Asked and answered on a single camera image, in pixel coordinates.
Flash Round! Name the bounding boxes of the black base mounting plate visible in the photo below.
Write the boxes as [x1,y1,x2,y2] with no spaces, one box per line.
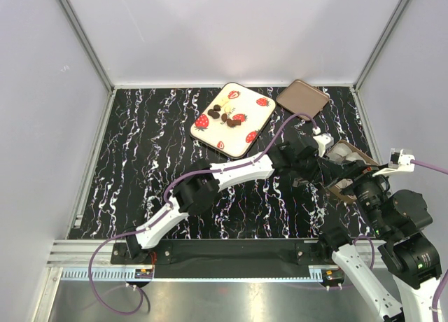
[111,239,333,265]

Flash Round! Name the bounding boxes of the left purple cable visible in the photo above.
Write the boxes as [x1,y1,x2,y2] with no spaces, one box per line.
[87,112,321,316]

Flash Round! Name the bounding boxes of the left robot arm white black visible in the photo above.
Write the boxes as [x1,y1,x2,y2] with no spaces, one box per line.
[126,134,334,263]

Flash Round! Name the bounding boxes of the white cable duct left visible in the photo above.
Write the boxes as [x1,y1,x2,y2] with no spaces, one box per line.
[61,267,154,281]

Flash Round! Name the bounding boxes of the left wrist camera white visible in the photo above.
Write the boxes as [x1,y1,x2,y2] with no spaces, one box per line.
[312,127,334,158]

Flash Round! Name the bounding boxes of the strawberry pattern white tray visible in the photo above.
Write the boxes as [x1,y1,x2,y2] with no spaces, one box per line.
[190,83,276,159]

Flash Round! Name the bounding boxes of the aluminium frame rail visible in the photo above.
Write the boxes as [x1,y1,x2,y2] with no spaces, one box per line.
[47,240,129,267]

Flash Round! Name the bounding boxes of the black metal tongs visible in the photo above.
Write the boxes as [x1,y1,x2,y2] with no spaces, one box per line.
[292,178,315,188]

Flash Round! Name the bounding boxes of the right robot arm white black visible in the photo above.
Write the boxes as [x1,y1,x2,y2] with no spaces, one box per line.
[317,158,447,321]

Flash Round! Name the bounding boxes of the brown tin lid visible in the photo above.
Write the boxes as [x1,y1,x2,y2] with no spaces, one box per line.
[276,80,330,121]

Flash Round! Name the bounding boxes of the brown tin box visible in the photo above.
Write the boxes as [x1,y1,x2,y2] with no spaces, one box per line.
[327,140,377,205]

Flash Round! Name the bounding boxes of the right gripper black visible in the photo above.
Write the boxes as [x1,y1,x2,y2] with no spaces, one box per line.
[317,155,393,236]

